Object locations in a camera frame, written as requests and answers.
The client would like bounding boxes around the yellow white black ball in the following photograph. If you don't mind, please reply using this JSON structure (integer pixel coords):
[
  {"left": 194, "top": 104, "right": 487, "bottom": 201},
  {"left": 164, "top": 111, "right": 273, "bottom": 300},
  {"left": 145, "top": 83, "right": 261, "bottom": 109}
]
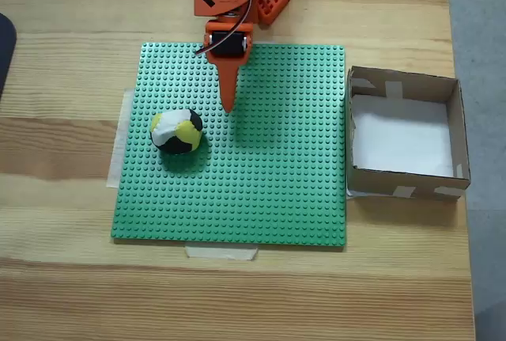
[{"left": 149, "top": 108, "right": 205, "bottom": 156}]

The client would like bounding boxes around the cardboard box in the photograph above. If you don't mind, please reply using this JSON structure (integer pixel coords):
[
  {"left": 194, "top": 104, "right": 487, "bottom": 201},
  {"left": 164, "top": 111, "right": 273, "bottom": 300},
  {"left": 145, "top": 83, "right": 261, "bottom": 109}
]
[{"left": 346, "top": 65, "right": 472, "bottom": 202}]

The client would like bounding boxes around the green studded baseplate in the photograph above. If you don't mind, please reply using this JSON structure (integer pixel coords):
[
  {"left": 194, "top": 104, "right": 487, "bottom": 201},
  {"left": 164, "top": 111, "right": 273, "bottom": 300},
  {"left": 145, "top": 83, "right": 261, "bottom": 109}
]
[{"left": 110, "top": 42, "right": 348, "bottom": 252}]

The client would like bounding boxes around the masking tape strip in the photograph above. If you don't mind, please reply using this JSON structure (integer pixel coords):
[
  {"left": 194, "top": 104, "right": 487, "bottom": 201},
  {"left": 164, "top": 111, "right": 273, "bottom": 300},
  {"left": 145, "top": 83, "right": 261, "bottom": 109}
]
[
  {"left": 184, "top": 244, "right": 260, "bottom": 262},
  {"left": 346, "top": 187, "right": 380, "bottom": 199},
  {"left": 105, "top": 88, "right": 135, "bottom": 190}
]

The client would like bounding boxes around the white paper sheet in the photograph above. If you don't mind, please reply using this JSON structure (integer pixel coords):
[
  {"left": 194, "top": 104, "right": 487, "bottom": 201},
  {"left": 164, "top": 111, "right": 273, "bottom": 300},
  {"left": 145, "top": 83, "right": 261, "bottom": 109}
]
[{"left": 350, "top": 94, "right": 455, "bottom": 178}]

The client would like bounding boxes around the black flat object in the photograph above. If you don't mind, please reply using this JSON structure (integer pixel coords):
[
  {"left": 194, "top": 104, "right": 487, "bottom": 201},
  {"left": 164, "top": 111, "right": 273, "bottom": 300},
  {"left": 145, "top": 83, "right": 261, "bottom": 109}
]
[{"left": 0, "top": 12, "right": 19, "bottom": 101}]

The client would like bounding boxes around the gripper motor cable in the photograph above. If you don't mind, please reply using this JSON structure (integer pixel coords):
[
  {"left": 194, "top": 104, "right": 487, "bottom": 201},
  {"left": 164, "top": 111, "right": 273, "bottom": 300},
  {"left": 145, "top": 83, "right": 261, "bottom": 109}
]
[{"left": 194, "top": 0, "right": 255, "bottom": 56}]

